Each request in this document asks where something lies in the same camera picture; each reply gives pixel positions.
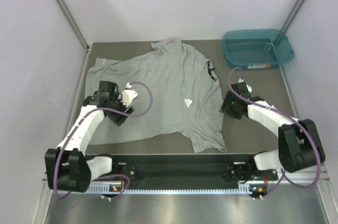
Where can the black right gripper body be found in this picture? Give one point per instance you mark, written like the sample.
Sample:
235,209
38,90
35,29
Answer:
229,106

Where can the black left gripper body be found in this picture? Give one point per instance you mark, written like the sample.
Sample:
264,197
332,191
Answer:
117,105

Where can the grey adidas t-shirt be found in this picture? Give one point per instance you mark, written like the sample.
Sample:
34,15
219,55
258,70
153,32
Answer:
177,93

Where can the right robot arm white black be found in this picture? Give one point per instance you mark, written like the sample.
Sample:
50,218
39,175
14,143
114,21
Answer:
299,144

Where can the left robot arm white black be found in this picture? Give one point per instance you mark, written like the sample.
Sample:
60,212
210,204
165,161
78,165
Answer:
66,166

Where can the teal plastic bin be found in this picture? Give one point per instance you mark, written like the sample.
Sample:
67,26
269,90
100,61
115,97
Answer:
256,49

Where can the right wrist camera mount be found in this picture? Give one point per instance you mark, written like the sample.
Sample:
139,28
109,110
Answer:
244,89

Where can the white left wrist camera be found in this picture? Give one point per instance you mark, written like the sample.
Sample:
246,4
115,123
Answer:
128,95

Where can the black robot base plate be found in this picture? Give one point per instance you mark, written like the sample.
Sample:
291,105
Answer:
189,171

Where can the aluminium front rail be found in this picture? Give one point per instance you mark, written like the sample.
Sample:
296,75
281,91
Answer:
308,175

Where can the left aluminium frame post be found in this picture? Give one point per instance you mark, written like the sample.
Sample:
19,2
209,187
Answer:
70,19

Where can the aluminium frame post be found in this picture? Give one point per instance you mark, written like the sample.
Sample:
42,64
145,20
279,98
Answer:
301,0
70,19

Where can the right aluminium frame post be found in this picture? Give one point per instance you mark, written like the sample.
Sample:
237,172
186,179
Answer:
301,0

